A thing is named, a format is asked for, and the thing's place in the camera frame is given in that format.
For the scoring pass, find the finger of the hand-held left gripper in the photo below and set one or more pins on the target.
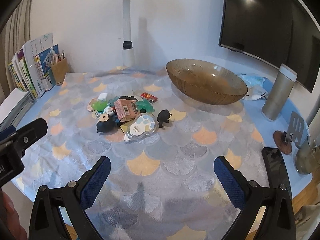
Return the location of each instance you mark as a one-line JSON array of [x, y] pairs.
[[32, 131], [8, 130]]

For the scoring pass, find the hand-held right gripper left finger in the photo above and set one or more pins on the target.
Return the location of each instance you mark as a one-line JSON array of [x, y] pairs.
[[96, 180]]

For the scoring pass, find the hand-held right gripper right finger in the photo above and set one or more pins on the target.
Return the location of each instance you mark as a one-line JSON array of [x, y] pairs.
[[228, 182]]

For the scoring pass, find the yellow packet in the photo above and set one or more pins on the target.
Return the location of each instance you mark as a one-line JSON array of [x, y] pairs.
[[123, 128]]

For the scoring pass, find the peach round toy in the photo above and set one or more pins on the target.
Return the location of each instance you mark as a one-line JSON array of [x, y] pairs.
[[90, 107]]

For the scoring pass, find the small white figurine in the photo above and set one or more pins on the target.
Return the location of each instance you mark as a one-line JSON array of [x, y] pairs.
[[108, 110]]

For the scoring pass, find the light green plastic toy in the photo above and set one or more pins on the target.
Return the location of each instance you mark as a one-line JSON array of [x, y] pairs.
[[98, 105]]

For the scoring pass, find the pink cardboard box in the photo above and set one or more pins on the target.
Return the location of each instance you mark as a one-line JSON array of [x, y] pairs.
[[125, 108]]

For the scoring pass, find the white charger plug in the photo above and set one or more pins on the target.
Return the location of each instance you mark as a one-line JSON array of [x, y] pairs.
[[103, 97]]

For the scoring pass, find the teal plastic toy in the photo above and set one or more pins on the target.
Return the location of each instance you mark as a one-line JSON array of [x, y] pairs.
[[114, 100]]

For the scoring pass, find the dark green plastic toy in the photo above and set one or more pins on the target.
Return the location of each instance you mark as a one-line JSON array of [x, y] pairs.
[[146, 106]]

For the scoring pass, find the black animal figurine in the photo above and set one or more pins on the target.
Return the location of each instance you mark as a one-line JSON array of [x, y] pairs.
[[163, 117]]

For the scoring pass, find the amber ribbed glass bowl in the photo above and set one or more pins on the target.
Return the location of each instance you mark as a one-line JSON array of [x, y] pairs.
[[207, 90]]

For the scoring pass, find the person's left hand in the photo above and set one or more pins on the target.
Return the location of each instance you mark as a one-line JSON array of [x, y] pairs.
[[13, 215]]

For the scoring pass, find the black smartphone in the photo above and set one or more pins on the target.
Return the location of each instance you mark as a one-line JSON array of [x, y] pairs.
[[273, 165]]

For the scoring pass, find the fan-patterned tablecloth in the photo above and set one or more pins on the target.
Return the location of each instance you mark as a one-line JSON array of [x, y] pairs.
[[150, 155]]

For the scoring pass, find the cork pen holder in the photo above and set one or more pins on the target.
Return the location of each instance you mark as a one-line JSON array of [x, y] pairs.
[[60, 72]]

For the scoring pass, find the brown round coaster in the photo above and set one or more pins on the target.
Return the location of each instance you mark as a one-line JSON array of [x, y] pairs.
[[280, 142]]

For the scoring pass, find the row of books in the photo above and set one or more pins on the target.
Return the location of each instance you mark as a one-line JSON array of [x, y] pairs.
[[37, 62]]

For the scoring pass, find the blue desk mat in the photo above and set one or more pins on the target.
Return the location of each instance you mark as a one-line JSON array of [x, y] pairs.
[[300, 182]]

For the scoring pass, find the bunch of pens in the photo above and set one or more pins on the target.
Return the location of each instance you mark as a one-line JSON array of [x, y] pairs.
[[56, 56]]

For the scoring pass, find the glass jar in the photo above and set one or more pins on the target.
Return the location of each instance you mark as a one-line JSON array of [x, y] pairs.
[[306, 160]]

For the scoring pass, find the white face mask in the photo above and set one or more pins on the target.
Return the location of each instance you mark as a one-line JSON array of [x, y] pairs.
[[257, 93]]

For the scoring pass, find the beige curtain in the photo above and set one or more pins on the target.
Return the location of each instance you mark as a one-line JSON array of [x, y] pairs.
[[20, 35]]

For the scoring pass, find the silver thermos bottle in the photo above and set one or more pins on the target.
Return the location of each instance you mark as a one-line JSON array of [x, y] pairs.
[[278, 92]]

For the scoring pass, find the blue face mask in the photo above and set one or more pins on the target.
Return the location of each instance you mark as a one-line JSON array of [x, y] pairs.
[[252, 80]]

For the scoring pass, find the white desk lamp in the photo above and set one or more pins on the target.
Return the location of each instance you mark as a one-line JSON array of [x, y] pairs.
[[127, 17]]

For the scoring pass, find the black monitor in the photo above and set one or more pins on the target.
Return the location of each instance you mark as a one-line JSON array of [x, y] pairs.
[[262, 17]]

